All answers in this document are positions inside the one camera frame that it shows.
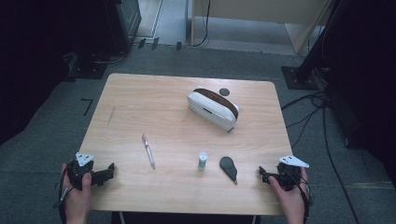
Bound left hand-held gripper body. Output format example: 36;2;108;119
66;152;96;191

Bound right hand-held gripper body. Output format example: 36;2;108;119
268;155;310;191

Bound black correction tape dispenser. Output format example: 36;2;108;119
219;156;239;186

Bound small white green cylinder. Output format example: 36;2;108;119
198;151;208;171

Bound white pencil case brown lining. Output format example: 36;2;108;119
186;87;241;133

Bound person's right hand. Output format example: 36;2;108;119
269;167;309;219

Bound person's left hand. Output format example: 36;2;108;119
61;162;93;220

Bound pink and silver pen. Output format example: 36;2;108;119
141;133;156;171

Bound dark curtain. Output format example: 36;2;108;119
323;0;396;188
0;0;110;146

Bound black cabinet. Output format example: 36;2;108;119
106;0;143;54

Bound left hand-held gripper cable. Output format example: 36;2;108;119
52;161;78;224

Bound hand-held gripper cable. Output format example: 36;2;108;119
52;161;78;224
293;175;314;224

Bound right hand-held gripper cable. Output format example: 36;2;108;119
293;175;314;224

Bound black floor cables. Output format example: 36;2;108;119
280;90;362;224

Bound black stand with base plate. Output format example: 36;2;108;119
281;0;344;91

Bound black flat base plate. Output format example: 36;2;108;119
66;55;108;80

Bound black hanging cable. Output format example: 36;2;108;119
191;0;211;48

